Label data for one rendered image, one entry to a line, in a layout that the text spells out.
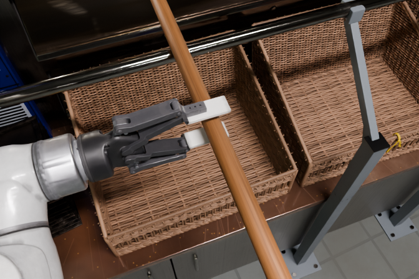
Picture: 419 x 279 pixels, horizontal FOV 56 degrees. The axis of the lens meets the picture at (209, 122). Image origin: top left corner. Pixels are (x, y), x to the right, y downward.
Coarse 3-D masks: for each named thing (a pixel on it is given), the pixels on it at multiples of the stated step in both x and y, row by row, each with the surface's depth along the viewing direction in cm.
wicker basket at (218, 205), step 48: (240, 48) 122; (96, 96) 121; (144, 96) 127; (240, 96) 138; (240, 144) 131; (96, 192) 106; (144, 192) 121; (192, 192) 121; (288, 192) 122; (144, 240) 109
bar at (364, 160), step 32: (352, 0) 84; (384, 0) 84; (256, 32) 78; (352, 32) 85; (128, 64) 73; (160, 64) 75; (352, 64) 88; (0, 96) 69; (32, 96) 70; (352, 160) 98; (352, 192) 108; (416, 192) 154; (320, 224) 129; (384, 224) 176; (288, 256) 168
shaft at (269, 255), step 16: (160, 0) 78; (160, 16) 76; (176, 32) 73; (176, 48) 71; (192, 64) 69; (192, 80) 66; (192, 96) 66; (208, 96) 65; (208, 128) 61; (224, 144) 59; (224, 160) 58; (224, 176) 58; (240, 176) 56; (240, 192) 55; (240, 208) 54; (256, 208) 54; (256, 224) 52; (256, 240) 52; (272, 240) 52; (272, 256) 50; (272, 272) 49; (288, 272) 49
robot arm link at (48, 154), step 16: (48, 144) 56; (64, 144) 56; (48, 160) 55; (64, 160) 55; (80, 160) 56; (48, 176) 54; (64, 176) 55; (80, 176) 56; (48, 192) 55; (64, 192) 57
